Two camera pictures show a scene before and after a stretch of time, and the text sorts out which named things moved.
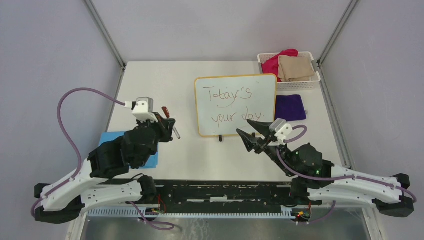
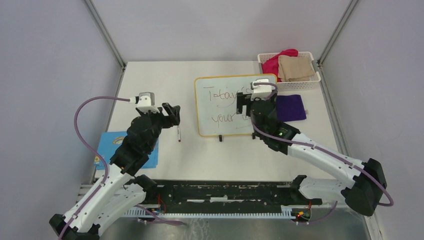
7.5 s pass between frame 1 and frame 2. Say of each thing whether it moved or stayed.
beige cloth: stayed
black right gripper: moved
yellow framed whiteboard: stayed
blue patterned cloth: stayed
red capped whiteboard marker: moved
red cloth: stayed
